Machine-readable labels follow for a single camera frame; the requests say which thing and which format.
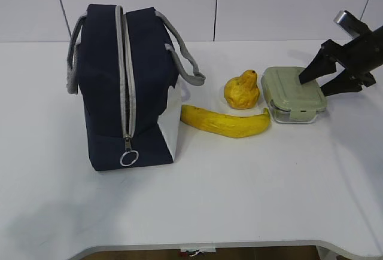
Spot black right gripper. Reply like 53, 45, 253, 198
299, 27, 382, 96

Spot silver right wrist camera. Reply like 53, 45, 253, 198
333, 10, 371, 39

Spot navy blue lunch bag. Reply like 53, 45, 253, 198
66, 4, 205, 172

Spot yellow pear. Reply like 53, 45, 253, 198
224, 70, 260, 109

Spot green lid glass container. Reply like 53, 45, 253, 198
261, 66, 327, 124

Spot white bracket under table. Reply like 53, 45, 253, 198
179, 244, 217, 258

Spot yellow banana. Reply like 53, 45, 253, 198
180, 105, 271, 138

